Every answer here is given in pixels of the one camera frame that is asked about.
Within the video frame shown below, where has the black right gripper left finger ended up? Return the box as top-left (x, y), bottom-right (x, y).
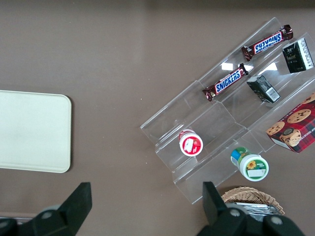
top-left (0, 181), bottom-right (93, 236)

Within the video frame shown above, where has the green sunflower lidded cup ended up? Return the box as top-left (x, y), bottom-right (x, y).
top-left (230, 147), bottom-right (269, 182)

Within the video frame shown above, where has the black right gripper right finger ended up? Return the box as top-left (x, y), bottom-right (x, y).
top-left (196, 181), bottom-right (306, 236)

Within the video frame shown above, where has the red tartan cookie box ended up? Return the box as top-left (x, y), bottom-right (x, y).
top-left (265, 92), bottom-right (315, 153)

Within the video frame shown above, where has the dark green drink carton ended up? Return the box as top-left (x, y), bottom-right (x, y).
top-left (282, 38), bottom-right (315, 74)
top-left (246, 75), bottom-right (281, 104)

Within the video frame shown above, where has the brown wicker basket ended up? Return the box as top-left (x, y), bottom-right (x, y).
top-left (221, 186), bottom-right (286, 217)

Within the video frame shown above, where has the cream plastic tray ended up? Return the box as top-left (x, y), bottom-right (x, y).
top-left (0, 89), bottom-right (72, 174)

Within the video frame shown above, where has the plastic triangle sandwich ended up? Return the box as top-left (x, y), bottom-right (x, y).
top-left (235, 202), bottom-right (282, 217)

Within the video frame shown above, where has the clear acrylic tiered display stand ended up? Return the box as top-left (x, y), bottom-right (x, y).
top-left (139, 17), bottom-right (315, 205)

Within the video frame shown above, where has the Snickers chocolate bar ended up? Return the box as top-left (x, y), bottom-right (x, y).
top-left (202, 63), bottom-right (249, 102)
top-left (241, 24), bottom-right (294, 62)

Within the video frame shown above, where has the red strawberry yogurt cup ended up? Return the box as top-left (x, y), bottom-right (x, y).
top-left (178, 129), bottom-right (204, 157)

